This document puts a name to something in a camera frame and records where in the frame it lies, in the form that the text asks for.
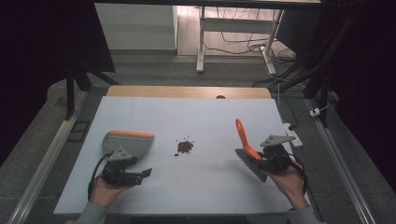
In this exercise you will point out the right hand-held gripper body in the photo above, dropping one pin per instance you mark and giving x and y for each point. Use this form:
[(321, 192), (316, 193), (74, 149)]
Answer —
[(277, 158)]

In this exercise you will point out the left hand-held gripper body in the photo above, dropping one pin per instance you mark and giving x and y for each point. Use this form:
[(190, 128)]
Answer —
[(116, 174)]

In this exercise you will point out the grey dustpan with orange edge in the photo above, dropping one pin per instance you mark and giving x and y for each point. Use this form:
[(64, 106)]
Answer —
[(130, 144)]

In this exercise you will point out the pile of red beans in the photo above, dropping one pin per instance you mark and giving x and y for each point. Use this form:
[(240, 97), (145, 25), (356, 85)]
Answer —
[(185, 146)]

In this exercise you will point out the person's left hand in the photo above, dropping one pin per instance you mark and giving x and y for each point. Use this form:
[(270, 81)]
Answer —
[(102, 193)]

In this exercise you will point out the person's right hand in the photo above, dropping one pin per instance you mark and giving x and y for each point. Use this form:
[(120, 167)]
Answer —
[(289, 185)]

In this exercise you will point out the white power strip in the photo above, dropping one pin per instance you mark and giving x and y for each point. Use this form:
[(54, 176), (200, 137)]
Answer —
[(297, 142)]

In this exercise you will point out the white plug adapter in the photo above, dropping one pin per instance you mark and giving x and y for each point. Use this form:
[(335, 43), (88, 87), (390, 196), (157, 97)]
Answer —
[(315, 112)]

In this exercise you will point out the white foam board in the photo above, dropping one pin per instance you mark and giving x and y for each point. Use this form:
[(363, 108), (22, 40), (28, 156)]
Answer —
[(193, 118)]

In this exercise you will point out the black metal stand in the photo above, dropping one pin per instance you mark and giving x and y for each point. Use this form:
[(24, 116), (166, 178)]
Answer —
[(323, 93), (71, 93)]

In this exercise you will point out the wooden table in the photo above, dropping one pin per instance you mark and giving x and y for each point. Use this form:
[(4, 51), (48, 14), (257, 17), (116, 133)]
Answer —
[(186, 92)]

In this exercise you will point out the dark curtain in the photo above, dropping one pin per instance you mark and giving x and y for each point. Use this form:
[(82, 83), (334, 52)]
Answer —
[(367, 77), (37, 62)]

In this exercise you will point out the white panel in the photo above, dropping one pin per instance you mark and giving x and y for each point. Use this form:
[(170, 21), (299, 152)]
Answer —
[(137, 26)]

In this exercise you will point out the aluminium rail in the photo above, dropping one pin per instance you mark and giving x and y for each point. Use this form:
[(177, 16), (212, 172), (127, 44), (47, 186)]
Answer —
[(339, 161), (46, 158)]

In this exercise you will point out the white desk frame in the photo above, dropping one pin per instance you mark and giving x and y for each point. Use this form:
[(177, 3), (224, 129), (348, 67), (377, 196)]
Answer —
[(236, 25)]

